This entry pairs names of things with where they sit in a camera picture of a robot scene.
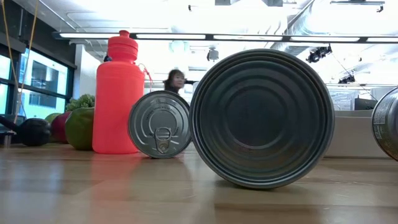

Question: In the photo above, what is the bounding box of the yellowfin tuna can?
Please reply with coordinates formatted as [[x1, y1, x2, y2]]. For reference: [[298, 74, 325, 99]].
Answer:
[[127, 90, 192, 159]]

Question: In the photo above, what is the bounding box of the coral plastic sports bottle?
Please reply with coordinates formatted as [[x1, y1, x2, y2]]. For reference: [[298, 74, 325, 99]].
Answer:
[[92, 30, 155, 155]]

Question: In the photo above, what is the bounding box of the green round fruit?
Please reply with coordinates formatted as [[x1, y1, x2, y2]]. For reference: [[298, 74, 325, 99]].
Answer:
[[64, 107, 95, 152]]

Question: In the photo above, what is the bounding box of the dark red apple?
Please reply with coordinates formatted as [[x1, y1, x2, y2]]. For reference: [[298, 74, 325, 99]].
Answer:
[[50, 111, 72, 144]]

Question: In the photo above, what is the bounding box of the grey tray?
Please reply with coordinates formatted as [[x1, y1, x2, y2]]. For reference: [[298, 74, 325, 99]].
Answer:
[[325, 110, 391, 159]]

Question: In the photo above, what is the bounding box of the dark green avocado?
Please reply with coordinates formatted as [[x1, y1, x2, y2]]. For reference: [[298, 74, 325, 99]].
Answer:
[[17, 117, 52, 147]]

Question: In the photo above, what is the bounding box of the labelled tin can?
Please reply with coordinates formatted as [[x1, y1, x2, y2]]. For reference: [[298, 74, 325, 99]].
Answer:
[[371, 86, 398, 162]]

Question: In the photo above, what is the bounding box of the person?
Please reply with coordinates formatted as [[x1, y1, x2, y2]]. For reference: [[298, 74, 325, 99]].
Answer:
[[163, 68, 187, 94]]

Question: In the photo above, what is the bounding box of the large tin can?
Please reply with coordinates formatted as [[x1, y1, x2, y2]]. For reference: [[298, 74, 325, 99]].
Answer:
[[188, 49, 336, 190]]

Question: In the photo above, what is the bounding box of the long linear ceiling light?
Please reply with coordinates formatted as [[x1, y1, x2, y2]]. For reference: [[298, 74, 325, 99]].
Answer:
[[52, 30, 398, 44]]

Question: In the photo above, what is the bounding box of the green broccoli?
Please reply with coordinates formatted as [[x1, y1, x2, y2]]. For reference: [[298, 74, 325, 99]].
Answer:
[[65, 93, 96, 112]]

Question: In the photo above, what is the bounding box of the black ceiling spotlight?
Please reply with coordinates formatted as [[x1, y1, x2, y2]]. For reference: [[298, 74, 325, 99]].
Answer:
[[306, 45, 333, 64], [338, 73, 356, 85]]

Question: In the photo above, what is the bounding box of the green pear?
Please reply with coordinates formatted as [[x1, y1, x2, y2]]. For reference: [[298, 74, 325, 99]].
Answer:
[[44, 112, 62, 125]]

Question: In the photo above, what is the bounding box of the dark-framed window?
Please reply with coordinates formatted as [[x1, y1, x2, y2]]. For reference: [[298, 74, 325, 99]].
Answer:
[[0, 30, 77, 125]]

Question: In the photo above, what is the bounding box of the black monitor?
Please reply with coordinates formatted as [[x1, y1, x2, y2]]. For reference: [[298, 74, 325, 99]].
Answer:
[[354, 98, 379, 111]]

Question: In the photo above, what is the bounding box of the orange extension cable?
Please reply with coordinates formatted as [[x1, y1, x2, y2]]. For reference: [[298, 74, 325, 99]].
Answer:
[[0, 0, 40, 124]]

